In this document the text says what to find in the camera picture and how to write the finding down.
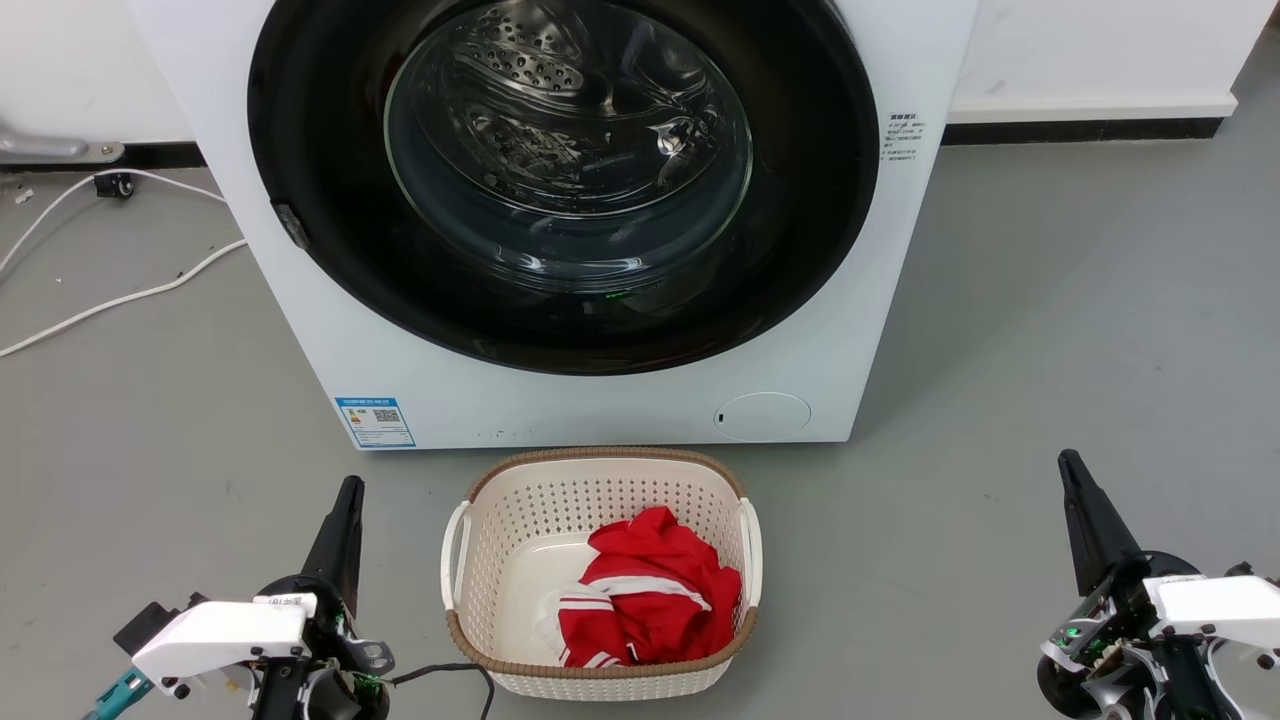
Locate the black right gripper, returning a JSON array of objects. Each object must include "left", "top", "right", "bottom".
[{"left": 1037, "top": 449, "right": 1206, "bottom": 720}]

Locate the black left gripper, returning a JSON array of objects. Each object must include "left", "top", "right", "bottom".
[{"left": 260, "top": 475, "right": 395, "bottom": 720}]

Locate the white front-load washing machine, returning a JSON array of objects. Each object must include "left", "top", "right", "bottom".
[{"left": 128, "top": 0, "right": 981, "bottom": 451}]

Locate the round black glass washer door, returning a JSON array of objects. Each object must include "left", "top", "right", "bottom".
[{"left": 247, "top": 0, "right": 881, "bottom": 377}]

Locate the blue energy label sticker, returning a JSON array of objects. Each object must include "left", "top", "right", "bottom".
[{"left": 334, "top": 397, "right": 417, "bottom": 450}]

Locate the cream perforated laundry basket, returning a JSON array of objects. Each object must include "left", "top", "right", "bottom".
[{"left": 441, "top": 447, "right": 764, "bottom": 701}]

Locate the teal connector piece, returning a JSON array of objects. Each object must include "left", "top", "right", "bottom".
[{"left": 82, "top": 668, "right": 154, "bottom": 720}]

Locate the red garment with white stripes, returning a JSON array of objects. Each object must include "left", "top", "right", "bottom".
[{"left": 557, "top": 506, "right": 743, "bottom": 669}]

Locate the round white filter cover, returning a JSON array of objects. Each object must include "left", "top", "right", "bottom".
[{"left": 713, "top": 391, "right": 813, "bottom": 443}]

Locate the small printed text sticker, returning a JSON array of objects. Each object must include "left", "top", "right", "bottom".
[{"left": 885, "top": 112, "right": 926, "bottom": 163}]

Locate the grey metal base leg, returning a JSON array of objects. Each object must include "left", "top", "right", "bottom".
[{"left": 0, "top": 125, "right": 126, "bottom": 166}]

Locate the perforated steel washer drum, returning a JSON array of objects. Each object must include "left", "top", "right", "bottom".
[{"left": 385, "top": 0, "right": 753, "bottom": 291}]

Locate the thin black left gripper cable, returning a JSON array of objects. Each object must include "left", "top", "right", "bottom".
[{"left": 385, "top": 662, "right": 497, "bottom": 720}]

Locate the white floor cable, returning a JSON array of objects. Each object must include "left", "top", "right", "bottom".
[
  {"left": 0, "top": 238, "right": 249, "bottom": 359},
  {"left": 0, "top": 168, "right": 229, "bottom": 276}
]

